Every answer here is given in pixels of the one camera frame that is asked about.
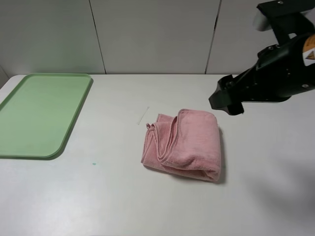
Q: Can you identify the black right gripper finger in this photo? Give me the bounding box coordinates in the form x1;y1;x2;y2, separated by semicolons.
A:
209;75;241;111
226;103;244;116

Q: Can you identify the pink terry towel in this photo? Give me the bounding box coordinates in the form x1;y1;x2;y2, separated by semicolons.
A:
141;109;221;181

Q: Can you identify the light green plastic tray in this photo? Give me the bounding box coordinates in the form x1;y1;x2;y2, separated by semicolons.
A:
0;73;93;160

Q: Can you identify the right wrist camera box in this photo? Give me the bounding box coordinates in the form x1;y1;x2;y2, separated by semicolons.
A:
257;0;315;45

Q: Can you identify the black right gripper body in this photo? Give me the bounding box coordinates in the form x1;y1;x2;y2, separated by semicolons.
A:
231;34;315;102

